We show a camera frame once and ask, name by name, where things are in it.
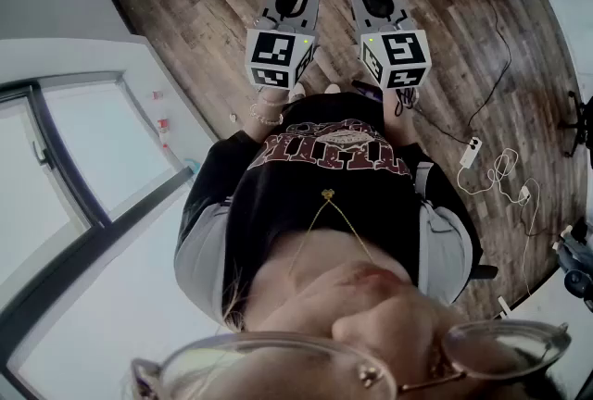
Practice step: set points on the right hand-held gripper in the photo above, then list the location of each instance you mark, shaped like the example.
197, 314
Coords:
403, 51

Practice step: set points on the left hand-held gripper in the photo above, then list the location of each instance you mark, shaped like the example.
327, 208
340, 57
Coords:
273, 51

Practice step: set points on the person's right forearm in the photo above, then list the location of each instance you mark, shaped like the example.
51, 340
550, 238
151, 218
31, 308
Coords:
400, 125

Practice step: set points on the person's left forearm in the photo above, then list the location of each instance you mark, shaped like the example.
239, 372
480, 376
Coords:
264, 129

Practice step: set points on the person's right white shoe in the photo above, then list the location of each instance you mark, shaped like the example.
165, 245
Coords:
332, 89

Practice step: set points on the small red object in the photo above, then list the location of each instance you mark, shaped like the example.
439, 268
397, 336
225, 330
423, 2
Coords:
163, 126
158, 95

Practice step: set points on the white power strip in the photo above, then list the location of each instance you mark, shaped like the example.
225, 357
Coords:
470, 152

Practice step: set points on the black printed sweatshirt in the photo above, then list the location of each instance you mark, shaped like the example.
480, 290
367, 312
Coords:
324, 213

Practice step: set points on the black framed window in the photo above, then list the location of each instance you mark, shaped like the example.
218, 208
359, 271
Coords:
102, 139

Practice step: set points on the black star chair base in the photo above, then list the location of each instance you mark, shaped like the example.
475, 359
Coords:
576, 125

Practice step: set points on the white charger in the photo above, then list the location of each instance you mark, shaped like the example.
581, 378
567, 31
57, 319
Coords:
525, 194

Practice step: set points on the person's face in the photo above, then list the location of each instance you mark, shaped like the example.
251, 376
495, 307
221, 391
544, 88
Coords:
370, 319

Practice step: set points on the clear frame eyeglasses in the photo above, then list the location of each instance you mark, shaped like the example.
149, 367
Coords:
505, 347

